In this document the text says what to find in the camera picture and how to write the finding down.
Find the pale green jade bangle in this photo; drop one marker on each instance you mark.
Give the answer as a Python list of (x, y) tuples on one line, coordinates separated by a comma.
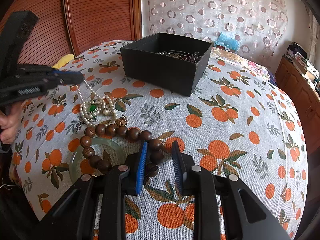
[(104, 148)]

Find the orange-print bed sheet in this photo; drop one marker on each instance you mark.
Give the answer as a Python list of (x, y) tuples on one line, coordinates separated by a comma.
[(234, 122)]

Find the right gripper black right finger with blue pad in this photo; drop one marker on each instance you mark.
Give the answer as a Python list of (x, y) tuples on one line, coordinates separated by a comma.
[(182, 166)]

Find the yellow cloth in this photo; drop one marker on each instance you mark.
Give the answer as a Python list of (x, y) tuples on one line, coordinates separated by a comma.
[(63, 61)]

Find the blue plush toy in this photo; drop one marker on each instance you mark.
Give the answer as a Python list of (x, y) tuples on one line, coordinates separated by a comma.
[(226, 42)]

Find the red-brown wooden wardrobe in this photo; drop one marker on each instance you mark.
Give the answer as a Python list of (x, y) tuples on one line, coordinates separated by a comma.
[(74, 26)]

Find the sheer circle-pattern curtain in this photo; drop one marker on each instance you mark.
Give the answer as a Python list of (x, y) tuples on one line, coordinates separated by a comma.
[(256, 25)]

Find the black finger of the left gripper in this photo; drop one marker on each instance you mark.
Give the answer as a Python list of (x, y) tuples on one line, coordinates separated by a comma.
[(71, 80)]

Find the small gold earring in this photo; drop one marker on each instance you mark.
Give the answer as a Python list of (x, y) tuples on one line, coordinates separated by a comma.
[(121, 121)]

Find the black square storage box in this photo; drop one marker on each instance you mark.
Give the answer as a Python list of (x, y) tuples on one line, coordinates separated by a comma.
[(141, 61)]

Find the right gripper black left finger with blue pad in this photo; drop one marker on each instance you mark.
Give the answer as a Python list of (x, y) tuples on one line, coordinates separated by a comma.
[(136, 162)]

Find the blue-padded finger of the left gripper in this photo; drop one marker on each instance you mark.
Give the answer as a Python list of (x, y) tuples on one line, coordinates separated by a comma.
[(65, 73)]

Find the pearl brooch green stone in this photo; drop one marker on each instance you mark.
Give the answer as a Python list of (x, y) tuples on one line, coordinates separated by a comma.
[(93, 109)]

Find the wooden side cabinet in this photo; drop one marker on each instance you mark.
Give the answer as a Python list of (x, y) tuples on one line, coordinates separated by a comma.
[(305, 99)]

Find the person's left hand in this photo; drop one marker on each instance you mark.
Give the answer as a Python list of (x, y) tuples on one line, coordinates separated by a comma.
[(10, 123)]

